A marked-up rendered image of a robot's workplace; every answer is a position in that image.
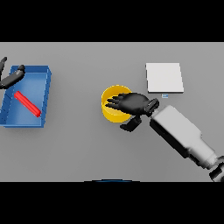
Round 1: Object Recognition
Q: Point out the dark right robot hand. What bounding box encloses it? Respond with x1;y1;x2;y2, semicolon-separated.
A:
105;92;160;133

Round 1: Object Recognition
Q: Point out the dark left robot hand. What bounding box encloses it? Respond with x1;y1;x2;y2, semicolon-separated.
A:
0;56;26;90

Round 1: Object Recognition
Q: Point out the yellow bowl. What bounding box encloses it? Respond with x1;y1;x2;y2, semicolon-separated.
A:
101;84;135;123

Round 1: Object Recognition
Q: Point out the red beaker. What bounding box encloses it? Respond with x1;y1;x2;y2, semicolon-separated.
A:
13;90;42;118

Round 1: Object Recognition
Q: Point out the pale square measuring scale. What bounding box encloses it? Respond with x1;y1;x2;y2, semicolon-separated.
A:
145;62;185;99

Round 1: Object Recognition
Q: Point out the blue tray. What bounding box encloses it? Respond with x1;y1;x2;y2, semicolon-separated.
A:
0;65;53;129

